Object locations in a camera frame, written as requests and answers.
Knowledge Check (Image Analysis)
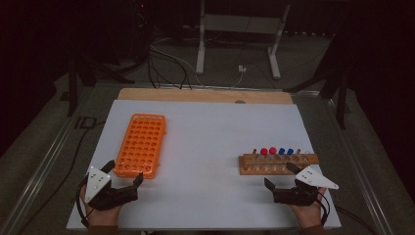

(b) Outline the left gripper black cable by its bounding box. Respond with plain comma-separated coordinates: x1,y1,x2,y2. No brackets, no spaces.
75,177,94,228

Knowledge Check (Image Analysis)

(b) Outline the long black floor cable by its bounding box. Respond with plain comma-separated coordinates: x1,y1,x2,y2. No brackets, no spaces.
18,120,107,235

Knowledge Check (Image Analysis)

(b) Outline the white metal stand frame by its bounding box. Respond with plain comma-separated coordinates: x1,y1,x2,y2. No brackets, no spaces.
195,0,292,80

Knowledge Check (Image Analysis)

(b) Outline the person's left hand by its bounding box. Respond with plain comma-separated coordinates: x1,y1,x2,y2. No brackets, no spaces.
79,183,123,227

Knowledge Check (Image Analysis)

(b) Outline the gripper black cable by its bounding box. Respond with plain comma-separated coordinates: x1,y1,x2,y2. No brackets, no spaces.
316,190,331,227
75,177,94,228

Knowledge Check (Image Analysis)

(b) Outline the white table sheet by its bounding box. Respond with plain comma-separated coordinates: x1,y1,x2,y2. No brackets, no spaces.
66,99,342,231

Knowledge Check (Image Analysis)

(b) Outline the wooden test tube rack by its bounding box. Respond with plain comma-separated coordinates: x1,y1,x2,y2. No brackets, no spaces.
238,148,320,176

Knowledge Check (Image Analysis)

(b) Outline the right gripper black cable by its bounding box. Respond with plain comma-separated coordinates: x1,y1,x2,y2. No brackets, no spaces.
316,190,331,227

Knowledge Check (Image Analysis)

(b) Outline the metal floor rail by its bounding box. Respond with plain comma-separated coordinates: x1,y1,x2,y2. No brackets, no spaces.
322,96,395,235
96,81,322,96
0,87,96,235

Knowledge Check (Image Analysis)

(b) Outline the black floor cable bundle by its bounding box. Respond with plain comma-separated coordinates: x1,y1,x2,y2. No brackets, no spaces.
146,45,194,91

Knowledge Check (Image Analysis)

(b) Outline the short black floor cable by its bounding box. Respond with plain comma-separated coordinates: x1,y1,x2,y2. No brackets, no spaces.
335,205,370,235

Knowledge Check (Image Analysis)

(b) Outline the white floor cable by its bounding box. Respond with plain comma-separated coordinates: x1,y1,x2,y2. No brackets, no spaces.
150,38,244,89

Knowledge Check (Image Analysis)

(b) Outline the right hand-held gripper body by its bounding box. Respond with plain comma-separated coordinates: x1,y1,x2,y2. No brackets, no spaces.
272,165,340,208

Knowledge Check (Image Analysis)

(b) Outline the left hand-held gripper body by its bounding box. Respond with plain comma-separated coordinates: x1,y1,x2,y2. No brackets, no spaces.
83,165,140,212

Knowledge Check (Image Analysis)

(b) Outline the black tripod stand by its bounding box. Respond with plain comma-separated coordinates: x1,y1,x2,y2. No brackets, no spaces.
283,48,351,130

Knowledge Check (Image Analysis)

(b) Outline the orange plastic test tube rack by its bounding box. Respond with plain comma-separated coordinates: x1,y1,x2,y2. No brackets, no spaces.
113,113,167,180

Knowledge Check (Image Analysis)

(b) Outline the dark equipment stand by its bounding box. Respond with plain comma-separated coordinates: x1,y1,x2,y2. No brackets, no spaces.
130,0,152,63

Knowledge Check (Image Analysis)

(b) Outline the person's right hand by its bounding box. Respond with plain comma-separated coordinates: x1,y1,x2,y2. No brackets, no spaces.
290,187,328,229

